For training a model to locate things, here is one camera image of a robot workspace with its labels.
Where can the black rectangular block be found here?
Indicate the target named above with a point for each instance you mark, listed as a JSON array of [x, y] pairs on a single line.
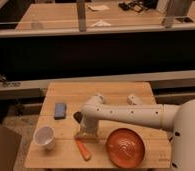
[[77, 116]]

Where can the long wooden workbench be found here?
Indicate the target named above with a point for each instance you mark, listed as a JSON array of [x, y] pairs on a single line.
[[62, 19]]

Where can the grey metal post right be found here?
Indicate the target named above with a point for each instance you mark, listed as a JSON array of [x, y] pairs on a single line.
[[177, 10]]

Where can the grey metal post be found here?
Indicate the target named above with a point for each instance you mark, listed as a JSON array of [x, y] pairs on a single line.
[[81, 15], [177, 10]]

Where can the black cluttered equipment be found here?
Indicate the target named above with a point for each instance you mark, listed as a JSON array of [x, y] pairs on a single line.
[[138, 5]]

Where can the small wooden table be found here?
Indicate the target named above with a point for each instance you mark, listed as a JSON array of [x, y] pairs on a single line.
[[66, 154]]

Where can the blue sponge block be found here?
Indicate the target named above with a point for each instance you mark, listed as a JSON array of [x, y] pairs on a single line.
[[60, 111]]

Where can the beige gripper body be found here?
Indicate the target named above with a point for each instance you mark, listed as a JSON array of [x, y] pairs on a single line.
[[86, 135]]

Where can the brown cardboard box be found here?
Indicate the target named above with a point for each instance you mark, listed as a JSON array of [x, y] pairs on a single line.
[[9, 146]]

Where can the orange pepper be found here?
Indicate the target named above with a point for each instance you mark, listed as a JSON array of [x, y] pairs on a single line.
[[83, 150]]

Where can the orange ridged plate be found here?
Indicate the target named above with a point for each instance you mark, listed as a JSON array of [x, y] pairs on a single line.
[[125, 148]]

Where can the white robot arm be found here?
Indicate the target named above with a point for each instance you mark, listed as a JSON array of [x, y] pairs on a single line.
[[178, 119]]

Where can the white plastic bottle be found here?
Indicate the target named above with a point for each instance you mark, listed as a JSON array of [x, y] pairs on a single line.
[[132, 99]]

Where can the white paper sheet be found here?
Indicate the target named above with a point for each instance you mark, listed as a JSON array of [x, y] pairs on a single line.
[[98, 7]]

